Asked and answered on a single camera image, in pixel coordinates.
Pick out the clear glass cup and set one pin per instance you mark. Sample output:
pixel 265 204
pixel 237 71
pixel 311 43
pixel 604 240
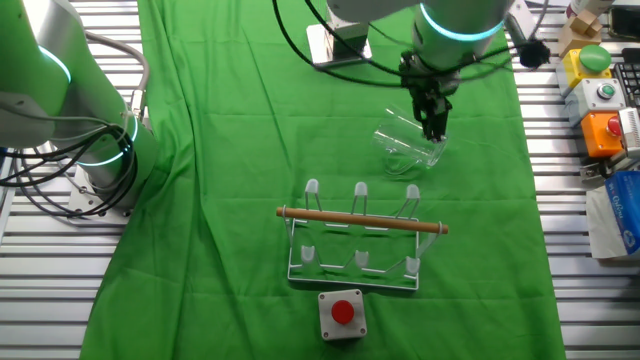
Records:
pixel 400 150

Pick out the wooden blocks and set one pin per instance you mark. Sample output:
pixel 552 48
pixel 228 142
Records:
pixel 580 30

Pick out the white box big red button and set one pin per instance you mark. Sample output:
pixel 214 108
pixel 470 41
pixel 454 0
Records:
pixel 342 312

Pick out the yellow box green mushroom button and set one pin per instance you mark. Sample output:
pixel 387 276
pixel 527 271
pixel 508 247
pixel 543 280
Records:
pixel 575 67

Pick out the silver metal clamp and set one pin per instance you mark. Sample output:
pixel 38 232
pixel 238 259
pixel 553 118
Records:
pixel 595 170

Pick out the black keyboard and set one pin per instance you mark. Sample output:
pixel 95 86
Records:
pixel 630 80

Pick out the grey button box on plate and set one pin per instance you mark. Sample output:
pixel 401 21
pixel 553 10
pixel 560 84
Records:
pixel 340 50

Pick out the grey box green button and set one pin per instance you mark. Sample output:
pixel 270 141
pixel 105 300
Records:
pixel 595 100

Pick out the orange box red button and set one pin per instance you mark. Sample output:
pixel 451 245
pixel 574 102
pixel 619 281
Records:
pixel 597 135

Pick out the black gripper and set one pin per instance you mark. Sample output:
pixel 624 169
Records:
pixel 430 82

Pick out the blue tissue pack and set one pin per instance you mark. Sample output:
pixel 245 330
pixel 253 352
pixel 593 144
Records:
pixel 625 210
pixel 597 225

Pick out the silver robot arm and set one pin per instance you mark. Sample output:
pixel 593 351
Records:
pixel 50 75

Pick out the green cloth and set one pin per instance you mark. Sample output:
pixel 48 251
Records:
pixel 225 150

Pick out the black rectangular device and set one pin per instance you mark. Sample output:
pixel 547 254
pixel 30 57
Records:
pixel 625 22

